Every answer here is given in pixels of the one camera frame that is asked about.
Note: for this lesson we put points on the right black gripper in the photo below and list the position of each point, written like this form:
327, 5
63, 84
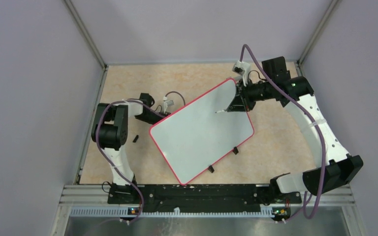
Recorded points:
237, 104

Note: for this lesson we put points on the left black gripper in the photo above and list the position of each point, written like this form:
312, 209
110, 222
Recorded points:
163, 115

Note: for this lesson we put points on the black marker cap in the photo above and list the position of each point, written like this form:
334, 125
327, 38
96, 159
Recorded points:
135, 139

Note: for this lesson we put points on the pink framed whiteboard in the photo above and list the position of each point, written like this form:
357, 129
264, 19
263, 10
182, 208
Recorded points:
194, 137

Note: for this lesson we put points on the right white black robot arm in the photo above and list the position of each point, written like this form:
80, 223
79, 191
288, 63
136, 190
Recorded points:
335, 166

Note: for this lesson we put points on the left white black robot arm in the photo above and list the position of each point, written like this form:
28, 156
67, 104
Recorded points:
110, 132

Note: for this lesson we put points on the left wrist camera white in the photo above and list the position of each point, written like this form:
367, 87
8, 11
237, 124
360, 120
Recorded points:
166, 104

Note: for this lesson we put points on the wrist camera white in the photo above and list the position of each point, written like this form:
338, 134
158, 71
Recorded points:
243, 69
166, 104

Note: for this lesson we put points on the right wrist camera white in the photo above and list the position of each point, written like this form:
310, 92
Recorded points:
243, 69

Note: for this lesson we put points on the white slotted cable duct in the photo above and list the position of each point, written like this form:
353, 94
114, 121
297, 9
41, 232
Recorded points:
125, 212

